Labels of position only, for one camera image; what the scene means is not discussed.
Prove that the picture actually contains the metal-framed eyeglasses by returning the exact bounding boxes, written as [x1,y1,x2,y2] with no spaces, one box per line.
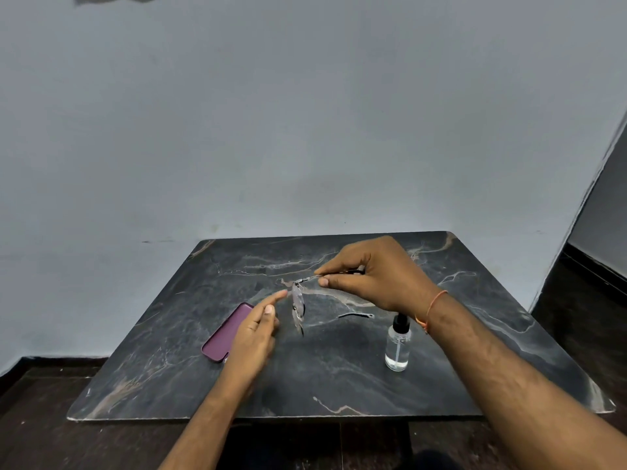
[290,266,376,337]

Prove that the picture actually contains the person's right hand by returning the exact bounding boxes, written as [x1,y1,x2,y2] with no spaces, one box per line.
[313,235,447,314]

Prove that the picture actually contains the black skirting board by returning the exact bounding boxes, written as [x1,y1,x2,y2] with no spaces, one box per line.
[0,356,111,387]
[563,242,627,292]

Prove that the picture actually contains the clear spray bottle black cap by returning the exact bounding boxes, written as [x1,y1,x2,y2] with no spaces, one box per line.
[385,313,412,373]

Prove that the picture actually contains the orange thread bracelet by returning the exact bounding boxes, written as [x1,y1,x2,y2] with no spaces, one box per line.
[413,289,449,334]

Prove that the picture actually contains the person's right forearm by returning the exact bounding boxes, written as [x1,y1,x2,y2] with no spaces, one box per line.
[426,293,627,470]

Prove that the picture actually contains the maroon glasses case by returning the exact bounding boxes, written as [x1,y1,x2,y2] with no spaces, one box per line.
[201,302,255,364]

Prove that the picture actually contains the person's black trousers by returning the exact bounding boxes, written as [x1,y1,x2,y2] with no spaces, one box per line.
[394,448,471,470]

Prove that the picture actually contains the person's left hand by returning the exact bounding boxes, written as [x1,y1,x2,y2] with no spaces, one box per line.
[215,289,290,402]

